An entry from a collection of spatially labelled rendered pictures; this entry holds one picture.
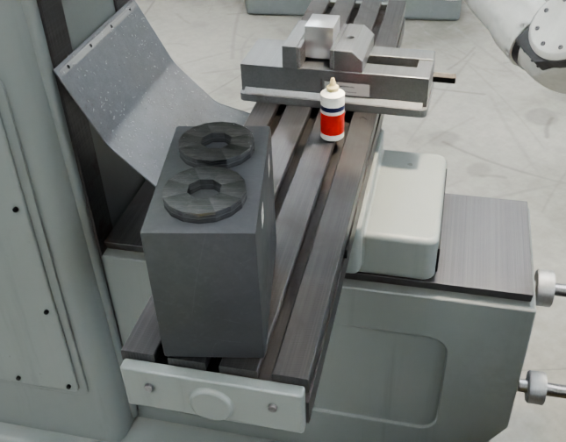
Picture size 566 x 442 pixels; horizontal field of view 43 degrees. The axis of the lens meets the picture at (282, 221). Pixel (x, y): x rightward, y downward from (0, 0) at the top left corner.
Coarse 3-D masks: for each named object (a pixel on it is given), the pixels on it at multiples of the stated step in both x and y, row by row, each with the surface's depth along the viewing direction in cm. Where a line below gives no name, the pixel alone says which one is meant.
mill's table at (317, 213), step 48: (336, 0) 175; (288, 144) 122; (336, 144) 126; (288, 192) 110; (336, 192) 110; (288, 240) 101; (336, 240) 100; (288, 288) 96; (336, 288) 99; (144, 336) 87; (288, 336) 86; (144, 384) 85; (192, 384) 83; (240, 384) 82; (288, 384) 82
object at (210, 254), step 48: (192, 144) 84; (240, 144) 83; (192, 192) 78; (240, 192) 76; (144, 240) 73; (192, 240) 73; (240, 240) 73; (192, 288) 77; (240, 288) 77; (192, 336) 82; (240, 336) 81
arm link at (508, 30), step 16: (480, 0) 87; (496, 0) 85; (512, 0) 83; (528, 0) 82; (544, 0) 84; (480, 16) 88; (496, 16) 84; (512, 16) 82; (528, 16) 81; (496, 32) 85; (512, 32) 82; (512, 48) 83; (528, 48) 78; (528, 64) 81; (544, 64) 77; (560, 64) 75; (544, 80) 81; (560, 80) 80
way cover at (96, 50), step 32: (96, 32) 123; (128, 32) 131; (64, 64) 114; (96, 64) 120; (128, 64) 129; (160, 64) 138; (96, 96) 118; (128, 96) 126; (160, 96) 134; (192, 96) 141; (96, 128) 116; (128, 128) 123; (160, 128) 129; (128, 160) 119; (160, 160) 124
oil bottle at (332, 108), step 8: (328, 88) 117; (336, 88) 117; (320, 96) 118; (328, 96) 117; (336, 96) 117; (344, 96) 118; (320, 104) 119; (328, 104) 118; (336, 104) 117; (344, 104) 119; (320, 112) 120; (328, 112) 118; (336, 112) 118; (344, 112) 120; (320, 120) 121; (328, 120) 119; (336, 120) 119; (320, 128) 122; (328, 128) 120; (336, 128) 120; (328, 136) 121; (336, 136) 121
